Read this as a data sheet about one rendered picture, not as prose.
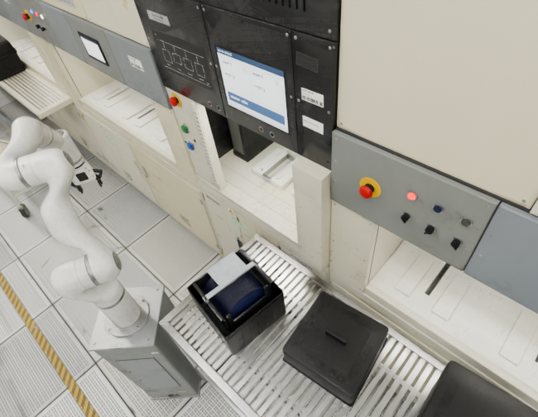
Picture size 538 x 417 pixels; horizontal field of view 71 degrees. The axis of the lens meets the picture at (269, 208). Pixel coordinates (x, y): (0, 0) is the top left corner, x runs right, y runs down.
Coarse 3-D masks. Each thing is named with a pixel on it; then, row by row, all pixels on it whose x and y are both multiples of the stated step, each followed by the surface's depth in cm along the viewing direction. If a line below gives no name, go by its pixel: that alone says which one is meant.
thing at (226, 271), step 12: (240, 252) 149; (216, 264) 135; (228, 264) 135; (240, 264) 134; (252, 264) 143; (204, 276) 145; (216, 276) 132; (228, 276) 131; (264, 276) 141; (216, 288) 137; (264, 288) 138; (204, 300) 135; (264, 300) 144; (216, 312) 134; (252, 312) 143; (228, 324) 141
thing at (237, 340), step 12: (192, 288) 150; (276, 288) 146; (276, 300) 142; (204, 312) 140; (264, 312) 141; (276, 312) 148; (216, 324) 154; (252, 324) 140; (264, 324) 147; (228, 336) 133; (240, 336) 139; (252, 336) 146; (228, 348) 144; (240, 348) 145
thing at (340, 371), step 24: (312, 312) 143; (336, 312) 142; (360, 312) 141; (312, 336) 137; (336, 336) 133; (360, 336) 135; (384, 336) 134; (288, 360) 139; (312, 360) 131; (336, 360) 130; (360, 360) 130; (336, 384) 126; (360, 384) 125
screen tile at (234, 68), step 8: (224, 64) 119; (232, 64) 117; (232, 72) 119; (240, 72) 116; (232, 80) 122; (248, 80) 116; (232, 88) 125; (240, 88) 121; (248, 88) 118; (248, 96) 121
